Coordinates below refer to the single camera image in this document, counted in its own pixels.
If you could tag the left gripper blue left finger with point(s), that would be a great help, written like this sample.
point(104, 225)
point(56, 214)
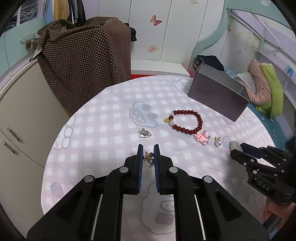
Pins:
point(125, 180)

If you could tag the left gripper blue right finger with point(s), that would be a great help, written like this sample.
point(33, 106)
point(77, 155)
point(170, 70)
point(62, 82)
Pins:
point(171, 180)

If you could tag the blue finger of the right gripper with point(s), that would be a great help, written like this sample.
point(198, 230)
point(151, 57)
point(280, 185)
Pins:
point(247, 161)
point(258, 153)

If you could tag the pale green jade pendant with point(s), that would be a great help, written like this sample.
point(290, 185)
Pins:
point(234, 145)

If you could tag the gold pearl earring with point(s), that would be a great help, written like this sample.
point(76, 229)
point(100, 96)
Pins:
point(218, 141)
point(149, 158)

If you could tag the silver crystal clip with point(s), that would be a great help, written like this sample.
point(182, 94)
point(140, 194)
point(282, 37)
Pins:
point(144, 133)

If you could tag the person's right hand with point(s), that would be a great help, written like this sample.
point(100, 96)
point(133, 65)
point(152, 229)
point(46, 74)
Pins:
point(283, 211)

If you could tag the teal candy print bedsheet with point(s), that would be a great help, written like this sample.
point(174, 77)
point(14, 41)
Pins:
point(272, 126)

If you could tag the green blanket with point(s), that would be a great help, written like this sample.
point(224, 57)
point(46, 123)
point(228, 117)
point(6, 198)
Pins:
point(275, 106)

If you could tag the small pink charm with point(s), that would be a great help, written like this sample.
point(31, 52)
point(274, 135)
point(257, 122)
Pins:
point(202, 138)

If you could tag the grey metal box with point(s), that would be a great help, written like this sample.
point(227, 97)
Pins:
point(218, 91)

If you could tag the white pillow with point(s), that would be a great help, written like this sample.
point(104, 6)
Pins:
point(248, 80)

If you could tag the folded black clothes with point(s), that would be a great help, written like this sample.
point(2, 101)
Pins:
point(210, 60)

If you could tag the red upholstered bench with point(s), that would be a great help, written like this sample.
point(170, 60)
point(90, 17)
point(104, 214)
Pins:
point(135, 76)

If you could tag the white flat box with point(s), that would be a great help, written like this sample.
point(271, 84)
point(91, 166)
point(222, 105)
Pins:
point(149, 67)

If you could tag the beige lower cabinet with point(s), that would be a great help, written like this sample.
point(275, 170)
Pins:
point(31, 118)

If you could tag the brown polka dot cloth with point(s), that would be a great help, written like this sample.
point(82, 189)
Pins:
point(79, 62)

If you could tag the black clothes pile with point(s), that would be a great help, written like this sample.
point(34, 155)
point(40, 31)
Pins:
point(133, 33)

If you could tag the hanging clothes row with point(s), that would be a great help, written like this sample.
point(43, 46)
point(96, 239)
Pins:
point(71, 10)

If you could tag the teal drawer cabinet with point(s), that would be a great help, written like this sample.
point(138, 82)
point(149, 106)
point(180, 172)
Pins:
point(16, 38)

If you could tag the teal bunk bed frame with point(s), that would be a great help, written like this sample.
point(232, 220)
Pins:
point(282, 12)

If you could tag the pink butterfly wall sticker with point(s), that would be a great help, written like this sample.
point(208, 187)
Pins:
point(155, 21)

